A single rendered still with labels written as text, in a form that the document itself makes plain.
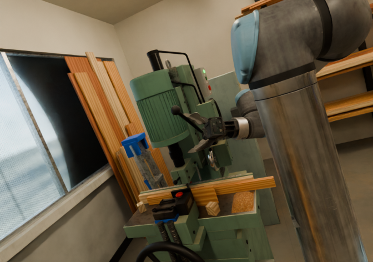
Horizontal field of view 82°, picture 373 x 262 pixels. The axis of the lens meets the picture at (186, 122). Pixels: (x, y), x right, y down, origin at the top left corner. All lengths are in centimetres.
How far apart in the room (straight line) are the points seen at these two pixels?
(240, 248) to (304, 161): 62
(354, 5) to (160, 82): 65
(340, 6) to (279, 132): 21
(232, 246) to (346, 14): 82
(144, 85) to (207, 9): 259
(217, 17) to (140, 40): 121
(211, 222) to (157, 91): 56
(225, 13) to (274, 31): 295
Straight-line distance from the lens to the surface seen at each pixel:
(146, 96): 89
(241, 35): 39
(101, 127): 240
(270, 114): 41
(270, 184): 99
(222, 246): 99
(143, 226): 106
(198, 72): 117
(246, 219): 89
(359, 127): 368
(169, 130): 89
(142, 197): 121
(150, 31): 356
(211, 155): 105
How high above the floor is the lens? 140
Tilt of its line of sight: 8 degrees down
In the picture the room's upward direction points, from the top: 19 degrees counter-clockwise
